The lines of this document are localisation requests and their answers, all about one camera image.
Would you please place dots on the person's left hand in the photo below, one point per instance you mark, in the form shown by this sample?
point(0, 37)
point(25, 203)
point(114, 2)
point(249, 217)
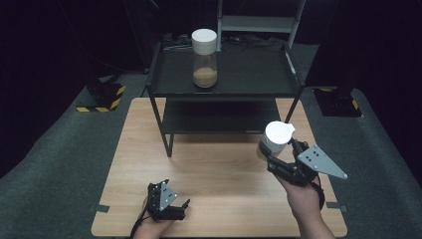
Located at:
point(156, 224)

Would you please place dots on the person's right hand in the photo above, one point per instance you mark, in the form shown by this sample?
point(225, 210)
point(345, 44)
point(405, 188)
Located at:
point(303, 199)

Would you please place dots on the black base with hazard stripes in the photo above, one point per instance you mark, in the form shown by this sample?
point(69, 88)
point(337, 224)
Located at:
point(103, 96)
point(336, 103)

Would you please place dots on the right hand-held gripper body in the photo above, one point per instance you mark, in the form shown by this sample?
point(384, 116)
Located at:
point(318, 162)

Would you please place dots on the grey floor tape piece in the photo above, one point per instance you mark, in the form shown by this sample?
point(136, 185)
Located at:
point(336, 206)
point(99, 208)

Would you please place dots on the black two-tier shelf rack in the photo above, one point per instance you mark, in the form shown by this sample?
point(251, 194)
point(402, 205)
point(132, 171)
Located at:
point(249, 73)

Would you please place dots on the glass jar with white lid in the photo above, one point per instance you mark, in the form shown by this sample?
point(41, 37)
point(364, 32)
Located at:
point(204, 41)

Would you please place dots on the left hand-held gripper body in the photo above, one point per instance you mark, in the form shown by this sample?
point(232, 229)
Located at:
point(162, 202)

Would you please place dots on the white cup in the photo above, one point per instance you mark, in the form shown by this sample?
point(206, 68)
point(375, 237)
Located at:
point(278, 134)

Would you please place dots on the grey metal stand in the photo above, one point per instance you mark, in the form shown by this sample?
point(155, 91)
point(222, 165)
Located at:
point(258, 24)

